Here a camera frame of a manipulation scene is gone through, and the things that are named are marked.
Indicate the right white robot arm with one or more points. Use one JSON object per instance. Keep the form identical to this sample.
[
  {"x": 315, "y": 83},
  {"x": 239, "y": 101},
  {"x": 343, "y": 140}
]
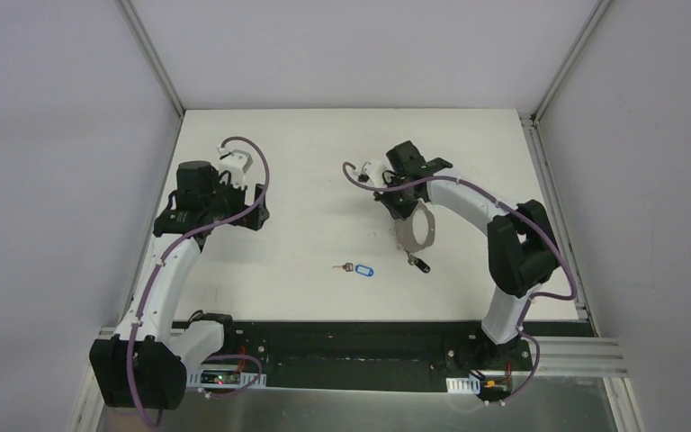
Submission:
[{"x": 519, "y": 236}]

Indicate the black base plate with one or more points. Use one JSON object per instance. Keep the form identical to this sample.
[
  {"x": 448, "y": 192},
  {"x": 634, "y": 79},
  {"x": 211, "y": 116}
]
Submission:
[{"x": 387, "y": 356}]

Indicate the keyring with black key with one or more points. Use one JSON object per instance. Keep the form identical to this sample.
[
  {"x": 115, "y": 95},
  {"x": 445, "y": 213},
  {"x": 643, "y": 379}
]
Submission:
[{"x": 414, "y": 234}]

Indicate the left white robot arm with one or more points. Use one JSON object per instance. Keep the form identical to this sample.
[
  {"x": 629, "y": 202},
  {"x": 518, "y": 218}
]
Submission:
[{"x": 142, "y": 365}]

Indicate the blue tag key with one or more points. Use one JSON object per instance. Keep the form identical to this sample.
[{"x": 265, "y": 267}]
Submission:
[{"x": 359, "y": 269}]

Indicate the left white cable duct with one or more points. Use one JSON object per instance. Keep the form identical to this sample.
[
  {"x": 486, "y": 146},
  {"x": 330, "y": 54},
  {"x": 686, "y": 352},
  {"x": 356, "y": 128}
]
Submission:
[{"x": 224, "y": 380}]

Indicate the white cable duct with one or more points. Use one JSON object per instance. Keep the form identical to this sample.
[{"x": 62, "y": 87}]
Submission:
[
  {"x": 224, "y": 380},
  {"x": 463, "y": 385}
]

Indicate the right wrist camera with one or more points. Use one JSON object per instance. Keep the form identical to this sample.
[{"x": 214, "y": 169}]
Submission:
[{"x": 372, "y": 172}]

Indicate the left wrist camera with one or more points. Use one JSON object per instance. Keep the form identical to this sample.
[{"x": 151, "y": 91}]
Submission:
[{"x": 233, "y": 166}]

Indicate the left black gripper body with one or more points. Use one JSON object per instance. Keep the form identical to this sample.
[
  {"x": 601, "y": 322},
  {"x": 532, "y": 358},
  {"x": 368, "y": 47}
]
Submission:
[{"x": 253, "y": 213}]

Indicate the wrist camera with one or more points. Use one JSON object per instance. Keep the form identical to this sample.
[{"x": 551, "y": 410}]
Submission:
[
  {"x": 372, "y": 172},
  {"x": 233, "y": 166}
]

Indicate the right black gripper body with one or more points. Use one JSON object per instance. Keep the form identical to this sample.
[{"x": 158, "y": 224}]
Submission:
[{"x": 403, "y": 209}]

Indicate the right white cable duct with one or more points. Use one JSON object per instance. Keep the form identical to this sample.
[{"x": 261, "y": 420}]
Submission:
[{"x": 463, "y": 385}]

